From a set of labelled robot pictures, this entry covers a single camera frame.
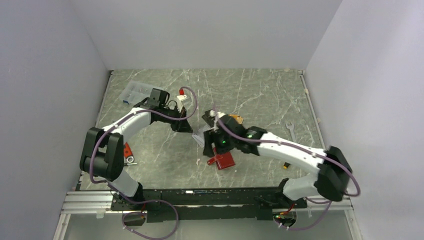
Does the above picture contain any aluminium frame rail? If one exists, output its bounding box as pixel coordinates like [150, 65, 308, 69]
[52, 188, 364, 240]

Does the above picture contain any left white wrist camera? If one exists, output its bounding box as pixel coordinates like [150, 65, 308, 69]
[176, 88, 189, 113]

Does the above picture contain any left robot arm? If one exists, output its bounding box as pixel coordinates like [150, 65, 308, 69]
[79, 86, 198, 210]

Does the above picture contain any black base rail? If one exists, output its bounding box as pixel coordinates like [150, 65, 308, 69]
[111, 187, 308, 223]

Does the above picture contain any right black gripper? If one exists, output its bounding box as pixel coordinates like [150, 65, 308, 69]
[203, 127, 238, 157]

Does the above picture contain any clear plastic organizer box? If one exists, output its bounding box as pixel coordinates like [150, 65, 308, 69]
[119, 80, 156, 105]

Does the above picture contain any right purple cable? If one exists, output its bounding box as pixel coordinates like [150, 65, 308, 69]
[211, 110, 361, 232]

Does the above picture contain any white magnetic stripe card stack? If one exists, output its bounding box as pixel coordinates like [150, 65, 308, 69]
[191, 132, 205, 148]

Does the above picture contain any red leather wallet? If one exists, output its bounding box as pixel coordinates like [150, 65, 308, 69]
[207, 147, 236, 170]

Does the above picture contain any orange card stack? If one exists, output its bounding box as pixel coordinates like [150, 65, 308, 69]
[229, 114, 244, 124]

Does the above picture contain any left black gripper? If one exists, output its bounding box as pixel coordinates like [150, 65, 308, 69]
[159, 105, 193, 134]

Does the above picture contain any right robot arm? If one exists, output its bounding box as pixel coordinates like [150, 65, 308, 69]
[202, 110, 352, 208]

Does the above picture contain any silver wrench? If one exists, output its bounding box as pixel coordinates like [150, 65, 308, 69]
[285, 122, 298, 143]

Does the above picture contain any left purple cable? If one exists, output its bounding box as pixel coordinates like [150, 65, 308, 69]
[89, 86, 198, 240]

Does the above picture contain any black card holder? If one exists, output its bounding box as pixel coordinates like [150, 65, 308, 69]
[201, 109, 215, 128]

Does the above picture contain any purple cable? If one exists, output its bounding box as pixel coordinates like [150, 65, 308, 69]
[211, 110, 361, 232]
[89, 86, 198, 240]

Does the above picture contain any red utility knife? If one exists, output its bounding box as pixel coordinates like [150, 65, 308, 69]
[123, 142, 135, 164]

